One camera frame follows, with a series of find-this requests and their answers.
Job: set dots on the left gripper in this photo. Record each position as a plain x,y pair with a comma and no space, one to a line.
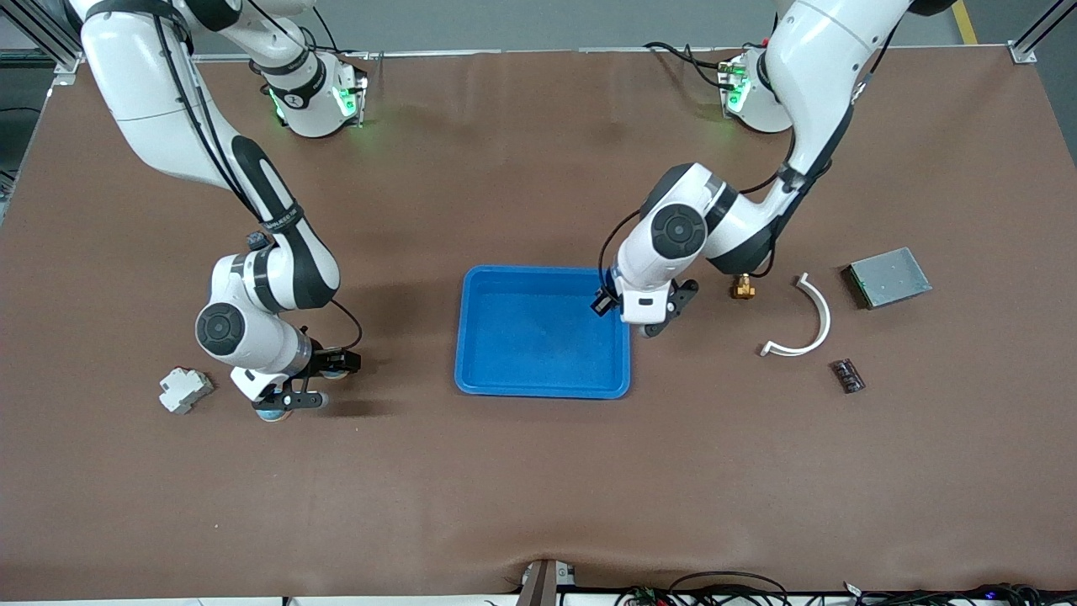
602,303

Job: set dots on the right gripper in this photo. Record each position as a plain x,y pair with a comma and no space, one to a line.
325,361

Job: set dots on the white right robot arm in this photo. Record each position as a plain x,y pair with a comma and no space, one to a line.
151,84

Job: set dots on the blue plastic tray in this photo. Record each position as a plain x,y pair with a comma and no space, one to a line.
543,345

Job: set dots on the red pushbutton grey body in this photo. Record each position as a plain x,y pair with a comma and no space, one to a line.
257,241

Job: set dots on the white circuit breaker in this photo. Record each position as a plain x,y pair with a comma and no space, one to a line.
185,391

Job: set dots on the flat silver metal module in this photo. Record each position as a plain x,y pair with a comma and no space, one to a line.
890,278

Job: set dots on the white curved plastic bracket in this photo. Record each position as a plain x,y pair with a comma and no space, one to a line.
826,320

